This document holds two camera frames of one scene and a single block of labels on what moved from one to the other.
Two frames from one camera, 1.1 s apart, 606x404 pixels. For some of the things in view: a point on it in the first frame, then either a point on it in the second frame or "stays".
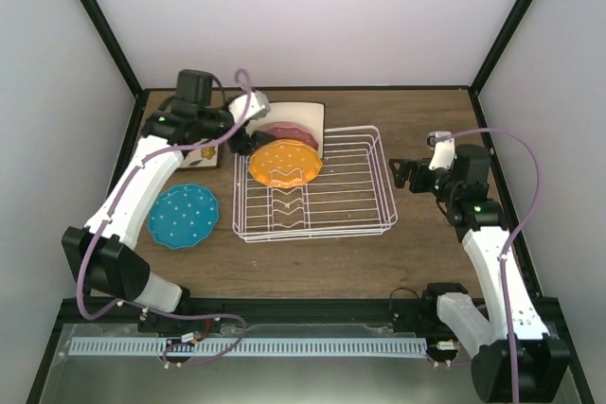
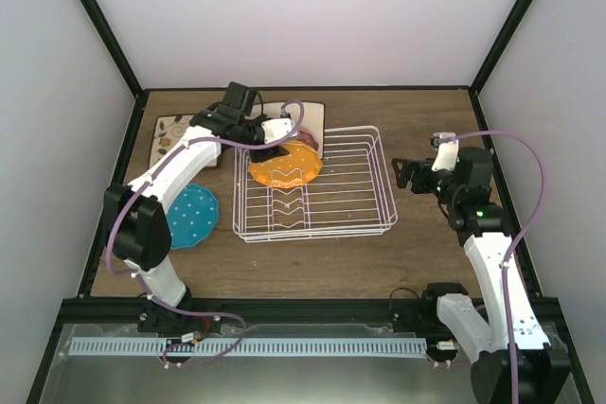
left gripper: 244,145 → 275,150
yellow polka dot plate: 285,163 stays
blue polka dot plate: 183,216 stays
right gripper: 409,165 stays
